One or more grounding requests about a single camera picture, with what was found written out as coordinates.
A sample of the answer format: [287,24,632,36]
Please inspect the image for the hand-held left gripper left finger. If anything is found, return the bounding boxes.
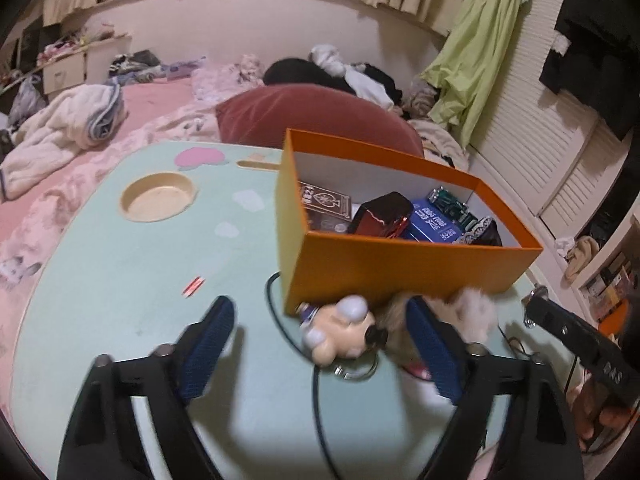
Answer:
[56,295,236,480]

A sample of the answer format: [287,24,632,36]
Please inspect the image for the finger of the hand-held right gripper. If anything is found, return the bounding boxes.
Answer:
[521,284,608,366]

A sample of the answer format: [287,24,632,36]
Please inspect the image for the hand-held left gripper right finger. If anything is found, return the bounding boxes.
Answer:
[405,296,586,480]

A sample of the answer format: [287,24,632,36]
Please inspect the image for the white furry toy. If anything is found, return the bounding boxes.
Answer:
[375,286,499,361]

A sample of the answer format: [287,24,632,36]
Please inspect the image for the orange cardboard box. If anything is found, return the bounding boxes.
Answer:
[274,128,544,317]

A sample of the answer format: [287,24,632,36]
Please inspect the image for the cream bear keychain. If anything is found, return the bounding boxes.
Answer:
[300,294,388,380]

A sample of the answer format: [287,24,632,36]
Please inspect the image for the black lace-trimmed cloth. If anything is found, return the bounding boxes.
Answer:
[452,214,503,247]

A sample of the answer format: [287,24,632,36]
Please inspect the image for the blue tin box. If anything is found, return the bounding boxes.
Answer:
[402,199,463,244]

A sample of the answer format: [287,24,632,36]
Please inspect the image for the dark red glossy box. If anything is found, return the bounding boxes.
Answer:
[349,191,415,239]

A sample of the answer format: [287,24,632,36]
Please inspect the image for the small green box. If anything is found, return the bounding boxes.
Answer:
[429,186,480,222]

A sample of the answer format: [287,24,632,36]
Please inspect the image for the dark red playing card box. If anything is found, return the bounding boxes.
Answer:
[296,181,353,222]

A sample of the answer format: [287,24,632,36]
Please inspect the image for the mint green cartoon desktop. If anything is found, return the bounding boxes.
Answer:
[10,140,551,480]

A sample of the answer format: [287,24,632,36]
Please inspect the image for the person's right hand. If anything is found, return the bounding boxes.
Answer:
[575,375,640,456]

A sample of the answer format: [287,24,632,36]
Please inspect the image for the shelf with books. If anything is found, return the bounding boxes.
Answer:
[575,220,640,321]

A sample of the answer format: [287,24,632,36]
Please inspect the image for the beige crumpled cloth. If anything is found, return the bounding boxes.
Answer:
[565,235,599,281]

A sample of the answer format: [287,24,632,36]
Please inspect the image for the white louvered closet doors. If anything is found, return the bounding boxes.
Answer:
[470,0,640,231]

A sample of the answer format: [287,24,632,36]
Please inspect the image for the beige garment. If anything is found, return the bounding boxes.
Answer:
[407,119,471,171]

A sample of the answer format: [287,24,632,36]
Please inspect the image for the pink floral bedsheet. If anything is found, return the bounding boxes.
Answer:
[0,57,281,311]

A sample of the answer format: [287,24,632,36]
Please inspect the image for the brown fuzzy cloth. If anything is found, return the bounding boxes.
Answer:
[402,82,441,121]

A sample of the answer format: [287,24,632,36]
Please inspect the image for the dark red pillow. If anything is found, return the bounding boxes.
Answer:
[215,85,426,158]

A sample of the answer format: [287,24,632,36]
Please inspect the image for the white fluffy blanket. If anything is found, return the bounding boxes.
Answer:
[0,82,126,200]

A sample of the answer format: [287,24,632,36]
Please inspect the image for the white garment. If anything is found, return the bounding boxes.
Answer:
[344,66,396,109]

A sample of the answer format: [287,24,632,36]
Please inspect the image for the black hanging garment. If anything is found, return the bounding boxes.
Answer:
[539,0,640,142]

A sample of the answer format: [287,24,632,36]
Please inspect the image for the black clothes pile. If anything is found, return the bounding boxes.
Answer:
[262,57,403,108]

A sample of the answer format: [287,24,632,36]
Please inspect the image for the dark patterned clothes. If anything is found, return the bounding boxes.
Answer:
[107,50,166,78]

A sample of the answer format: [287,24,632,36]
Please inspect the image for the light green hanging garment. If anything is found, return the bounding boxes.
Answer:
[419,0,538,150]

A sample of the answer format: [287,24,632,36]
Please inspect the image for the translucent plastic bag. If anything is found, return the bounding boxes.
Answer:
[9,75,47,128]

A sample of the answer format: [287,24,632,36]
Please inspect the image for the white desk with drawer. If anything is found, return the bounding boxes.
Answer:
[42,35,133,96]

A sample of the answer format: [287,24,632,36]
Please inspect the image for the white sock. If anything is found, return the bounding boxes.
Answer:
[309,44,351,77]

